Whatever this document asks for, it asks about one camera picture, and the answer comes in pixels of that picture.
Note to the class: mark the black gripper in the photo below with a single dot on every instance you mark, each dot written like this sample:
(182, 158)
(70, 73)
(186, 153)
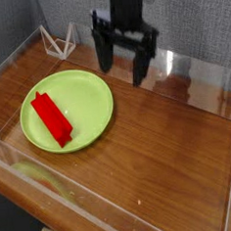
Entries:
(124, 26)

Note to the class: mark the green round plate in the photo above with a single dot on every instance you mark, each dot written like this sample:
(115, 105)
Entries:
(84, 99)

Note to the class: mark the clear acrylic corner bracket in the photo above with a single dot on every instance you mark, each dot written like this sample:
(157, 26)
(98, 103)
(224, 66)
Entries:
(59, 48)

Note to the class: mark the clear acrylic enclosure wall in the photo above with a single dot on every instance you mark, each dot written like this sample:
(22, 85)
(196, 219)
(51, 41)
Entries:
(162, 164)

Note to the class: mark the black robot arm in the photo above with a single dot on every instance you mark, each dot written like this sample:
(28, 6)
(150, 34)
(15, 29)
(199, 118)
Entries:
(122, 25)

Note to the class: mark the red plastic block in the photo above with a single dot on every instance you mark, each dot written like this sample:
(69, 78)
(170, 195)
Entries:
(53, 118)

